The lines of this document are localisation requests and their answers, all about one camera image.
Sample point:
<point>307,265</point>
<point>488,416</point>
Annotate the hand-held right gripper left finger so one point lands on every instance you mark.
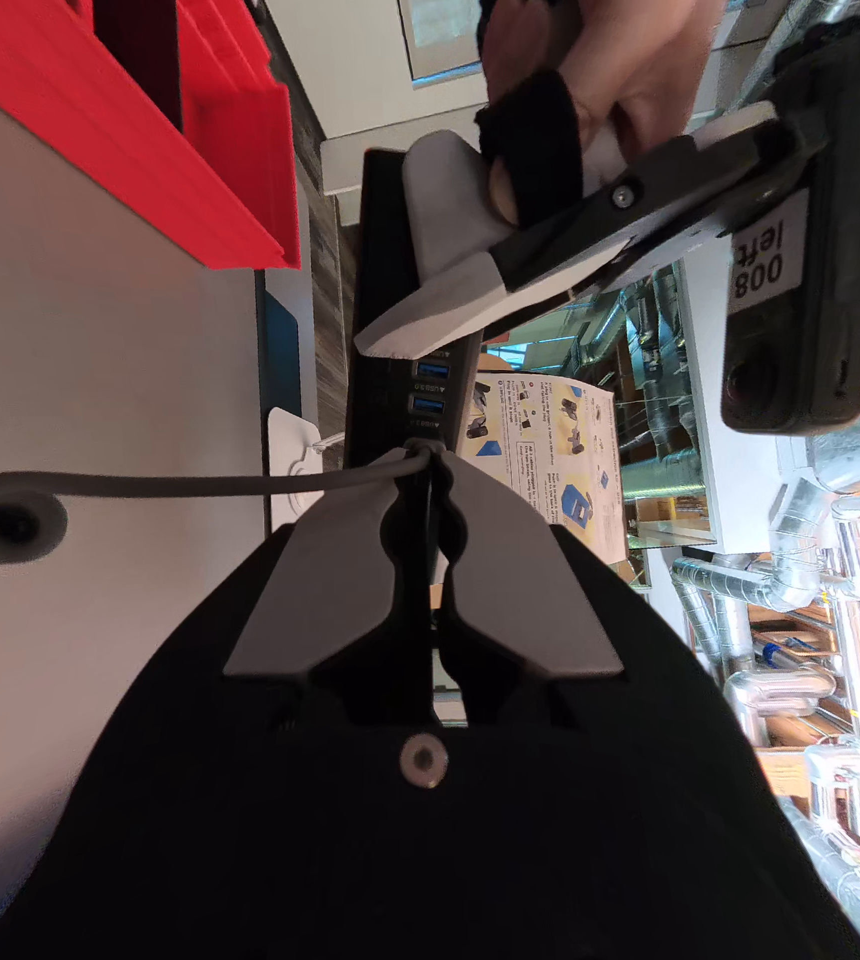
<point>325,585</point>

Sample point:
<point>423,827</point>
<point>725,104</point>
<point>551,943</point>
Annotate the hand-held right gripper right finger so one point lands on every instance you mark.
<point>520,585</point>

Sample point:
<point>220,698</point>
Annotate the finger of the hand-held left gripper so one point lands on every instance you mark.
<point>437,322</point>

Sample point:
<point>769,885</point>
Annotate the black usb hub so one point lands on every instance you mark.
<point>377,405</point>

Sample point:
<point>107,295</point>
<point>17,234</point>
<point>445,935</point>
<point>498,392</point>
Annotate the red plastic bin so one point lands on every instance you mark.
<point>25,75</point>

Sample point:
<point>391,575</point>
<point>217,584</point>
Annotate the person's left hand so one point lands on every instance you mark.
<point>624,67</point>

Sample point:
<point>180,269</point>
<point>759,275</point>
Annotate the printed instruction poster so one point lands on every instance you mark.
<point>550,450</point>

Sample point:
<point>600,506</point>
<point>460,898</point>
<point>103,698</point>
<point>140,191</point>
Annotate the white stand base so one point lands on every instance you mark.
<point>287,435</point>

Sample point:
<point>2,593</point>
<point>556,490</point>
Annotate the dark blue panel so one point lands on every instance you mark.
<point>283,352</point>

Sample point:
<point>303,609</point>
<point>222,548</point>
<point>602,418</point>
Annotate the silver ventilation pipes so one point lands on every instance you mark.
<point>812,600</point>

